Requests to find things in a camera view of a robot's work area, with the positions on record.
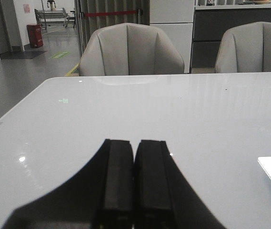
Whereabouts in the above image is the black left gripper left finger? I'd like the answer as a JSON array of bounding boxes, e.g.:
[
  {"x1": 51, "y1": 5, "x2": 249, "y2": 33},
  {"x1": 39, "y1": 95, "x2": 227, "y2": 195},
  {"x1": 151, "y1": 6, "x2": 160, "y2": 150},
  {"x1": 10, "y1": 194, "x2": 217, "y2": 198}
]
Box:
[{"x1": 3, "y1": 139, "x2": 133, "y2": 229}]

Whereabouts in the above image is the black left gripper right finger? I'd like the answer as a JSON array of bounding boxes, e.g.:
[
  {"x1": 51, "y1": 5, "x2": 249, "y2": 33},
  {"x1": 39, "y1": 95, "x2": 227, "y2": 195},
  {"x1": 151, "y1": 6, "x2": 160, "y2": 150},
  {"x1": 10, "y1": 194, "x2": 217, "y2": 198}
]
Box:
[{"x1": 134, "y1": 140, "x2": 224, "y2": 229}]

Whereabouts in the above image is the grey upholstered chair left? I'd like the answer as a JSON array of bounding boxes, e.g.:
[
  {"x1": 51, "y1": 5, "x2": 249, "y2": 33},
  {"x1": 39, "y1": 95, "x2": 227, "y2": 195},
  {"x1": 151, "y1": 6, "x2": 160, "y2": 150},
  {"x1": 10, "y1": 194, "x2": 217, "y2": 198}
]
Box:
[{"x1": 79, "y1": 23, "x2": 184, "y2": 76}]

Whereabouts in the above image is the grey upholstered chair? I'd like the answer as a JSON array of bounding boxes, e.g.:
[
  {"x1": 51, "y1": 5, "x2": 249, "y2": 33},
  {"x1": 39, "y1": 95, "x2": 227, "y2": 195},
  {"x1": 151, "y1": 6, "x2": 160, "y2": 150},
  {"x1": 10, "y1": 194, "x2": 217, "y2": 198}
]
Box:
[
  {"x1": 215, "y1": 21, "x2": 271, "y2": 73},
  {"x1": 79, "y1": 23, "x2": 184, "y2": 76}
]

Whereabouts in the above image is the red bin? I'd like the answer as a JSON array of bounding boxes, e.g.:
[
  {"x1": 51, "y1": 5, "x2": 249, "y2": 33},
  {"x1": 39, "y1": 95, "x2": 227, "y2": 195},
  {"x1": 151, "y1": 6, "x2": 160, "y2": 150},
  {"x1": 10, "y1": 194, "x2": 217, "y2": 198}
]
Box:
[{"x1": 27, "y1": 24, "x2": 43, "y2": 48}]

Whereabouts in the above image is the grey upholstered chair right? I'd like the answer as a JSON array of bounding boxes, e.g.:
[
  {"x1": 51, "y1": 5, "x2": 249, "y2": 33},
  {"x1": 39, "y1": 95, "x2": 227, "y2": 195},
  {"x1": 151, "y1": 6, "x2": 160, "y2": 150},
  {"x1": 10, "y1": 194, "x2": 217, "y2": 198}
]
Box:
[{"x1": 215, "y1": 21, "x2": 271, "y2": 73}]

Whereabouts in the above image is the white cabinet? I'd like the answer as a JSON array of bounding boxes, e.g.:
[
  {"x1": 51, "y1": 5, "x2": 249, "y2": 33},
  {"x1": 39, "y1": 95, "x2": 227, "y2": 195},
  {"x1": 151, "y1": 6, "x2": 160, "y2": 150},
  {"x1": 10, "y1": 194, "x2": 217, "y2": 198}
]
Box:
[{"x1": 150, "y1": 0, "x2": 195, "y2": 73}]

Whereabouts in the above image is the red barrier belt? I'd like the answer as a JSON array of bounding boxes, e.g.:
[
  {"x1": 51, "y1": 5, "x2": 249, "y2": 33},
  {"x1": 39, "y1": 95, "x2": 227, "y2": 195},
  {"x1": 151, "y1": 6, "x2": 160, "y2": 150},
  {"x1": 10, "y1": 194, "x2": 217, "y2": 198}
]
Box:
[{"x1": 84, "y1": 9, "x2": 142, "y2": 17}]

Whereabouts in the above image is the dark grey counter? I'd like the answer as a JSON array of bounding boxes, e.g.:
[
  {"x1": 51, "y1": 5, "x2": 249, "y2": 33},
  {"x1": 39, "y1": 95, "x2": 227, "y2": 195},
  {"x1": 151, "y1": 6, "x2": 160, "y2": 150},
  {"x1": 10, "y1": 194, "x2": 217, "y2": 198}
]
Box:
[{"x1": 191, "y1": 3, "x2": 271, "y2": 69}]

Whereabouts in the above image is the metal trolley rack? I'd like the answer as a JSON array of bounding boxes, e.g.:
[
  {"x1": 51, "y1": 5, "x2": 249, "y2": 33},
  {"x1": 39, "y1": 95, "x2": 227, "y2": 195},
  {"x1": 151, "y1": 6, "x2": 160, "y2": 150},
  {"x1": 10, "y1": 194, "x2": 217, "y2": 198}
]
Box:
[{"x1": 34, "y1": 0, "x2": 76, "y2": 29}]

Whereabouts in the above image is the fruit bowl on counter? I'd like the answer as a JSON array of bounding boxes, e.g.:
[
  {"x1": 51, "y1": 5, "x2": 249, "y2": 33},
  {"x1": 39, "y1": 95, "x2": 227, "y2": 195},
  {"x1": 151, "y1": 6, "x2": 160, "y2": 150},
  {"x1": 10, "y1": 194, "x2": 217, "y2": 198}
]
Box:
[{"x1": 251, "y1": 0, "x2": 271, "y2": 4}]

